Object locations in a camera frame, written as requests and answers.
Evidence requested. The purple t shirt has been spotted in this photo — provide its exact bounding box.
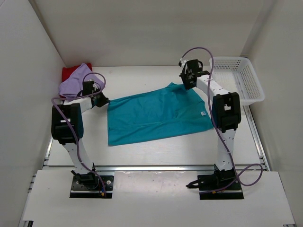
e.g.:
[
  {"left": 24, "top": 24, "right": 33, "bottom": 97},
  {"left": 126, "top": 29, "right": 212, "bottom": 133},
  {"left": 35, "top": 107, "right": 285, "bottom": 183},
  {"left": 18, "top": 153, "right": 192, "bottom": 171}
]
[{"left": 58, "top": 62, "right": 106, "bottom": 100}]

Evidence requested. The teal t shirt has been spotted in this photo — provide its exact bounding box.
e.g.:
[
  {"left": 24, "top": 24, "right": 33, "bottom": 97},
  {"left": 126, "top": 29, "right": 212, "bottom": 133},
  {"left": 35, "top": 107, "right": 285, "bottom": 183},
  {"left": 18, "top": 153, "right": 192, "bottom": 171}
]
[{"left": 107, "top": 83, "right": 213, "bottom": 146}]

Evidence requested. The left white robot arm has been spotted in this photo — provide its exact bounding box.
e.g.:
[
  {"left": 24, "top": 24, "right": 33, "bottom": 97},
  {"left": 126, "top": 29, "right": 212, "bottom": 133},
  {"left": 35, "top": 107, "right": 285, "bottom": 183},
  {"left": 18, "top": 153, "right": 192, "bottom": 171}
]
[{"left": 51, "top": 80, "right": 110, "bottom": 193}]

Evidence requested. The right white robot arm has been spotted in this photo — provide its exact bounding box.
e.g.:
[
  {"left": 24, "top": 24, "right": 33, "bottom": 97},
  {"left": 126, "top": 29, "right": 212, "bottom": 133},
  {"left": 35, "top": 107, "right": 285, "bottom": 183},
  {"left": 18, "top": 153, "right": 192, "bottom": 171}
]
[{"left": 178, "top": 59, "right": 241, "bottom": 192}]

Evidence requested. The white plastic basket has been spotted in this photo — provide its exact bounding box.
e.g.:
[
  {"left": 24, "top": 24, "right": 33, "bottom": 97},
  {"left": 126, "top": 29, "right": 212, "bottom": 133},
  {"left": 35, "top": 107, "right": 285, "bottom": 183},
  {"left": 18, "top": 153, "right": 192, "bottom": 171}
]
[{"left": 209, "top": 57, "right": 265, "bottom": 105}]

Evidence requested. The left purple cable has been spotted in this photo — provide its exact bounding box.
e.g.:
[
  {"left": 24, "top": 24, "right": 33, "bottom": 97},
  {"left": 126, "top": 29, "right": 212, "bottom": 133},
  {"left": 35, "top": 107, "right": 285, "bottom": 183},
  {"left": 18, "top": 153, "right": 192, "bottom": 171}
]
[{"left": 51, "top": 72, "right": 109, "bottom": 190}]

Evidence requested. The purple cable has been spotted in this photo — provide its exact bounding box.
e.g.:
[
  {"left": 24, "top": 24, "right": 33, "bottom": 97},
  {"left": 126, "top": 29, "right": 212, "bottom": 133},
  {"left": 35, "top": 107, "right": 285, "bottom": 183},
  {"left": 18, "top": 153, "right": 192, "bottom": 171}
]
[
  {"left": 178, "top": 47, "right": 264, "bottom": 187},
  {"left": 51, "top": 72, "right": 109, "bottom": 190}
]

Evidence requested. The aluminium rail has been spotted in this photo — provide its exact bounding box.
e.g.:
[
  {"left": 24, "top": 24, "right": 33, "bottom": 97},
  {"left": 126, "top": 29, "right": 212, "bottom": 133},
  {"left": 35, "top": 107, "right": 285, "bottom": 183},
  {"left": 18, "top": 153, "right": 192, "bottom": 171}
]
[{"left": 42, "top": 164, "right": 266, "bottom": 172}]

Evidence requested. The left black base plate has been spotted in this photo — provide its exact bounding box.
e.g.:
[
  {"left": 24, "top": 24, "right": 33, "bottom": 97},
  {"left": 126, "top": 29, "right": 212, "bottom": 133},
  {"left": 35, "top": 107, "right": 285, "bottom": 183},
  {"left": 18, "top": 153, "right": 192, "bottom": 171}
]
[{"left": 70, "top": 175, "right": 114, "bottom": 199}]

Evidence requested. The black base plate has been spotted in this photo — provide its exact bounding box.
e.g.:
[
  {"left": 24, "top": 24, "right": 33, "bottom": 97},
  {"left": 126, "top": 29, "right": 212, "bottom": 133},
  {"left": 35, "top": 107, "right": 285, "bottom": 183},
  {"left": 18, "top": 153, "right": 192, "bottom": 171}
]
[
  {"left": 70, "top": 175, "right": 114, "bottom": 199},
  {"left": 197, "top": 175, "right": 244, "bottom": 200}
]

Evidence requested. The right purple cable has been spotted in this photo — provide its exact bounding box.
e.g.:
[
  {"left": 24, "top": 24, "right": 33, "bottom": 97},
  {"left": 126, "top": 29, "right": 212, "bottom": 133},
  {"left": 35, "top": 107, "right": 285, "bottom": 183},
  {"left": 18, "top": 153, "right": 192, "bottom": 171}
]
[{"left": 178, "top": 47, "right": 264, "bottom": 187}]

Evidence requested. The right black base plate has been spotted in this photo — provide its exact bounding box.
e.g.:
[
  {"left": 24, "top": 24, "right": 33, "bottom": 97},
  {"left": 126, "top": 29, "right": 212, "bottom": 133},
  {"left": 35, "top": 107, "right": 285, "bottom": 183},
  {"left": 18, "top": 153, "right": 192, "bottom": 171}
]
[{"left": 197, "top": 175, "right": 244, "bottom": 200}]

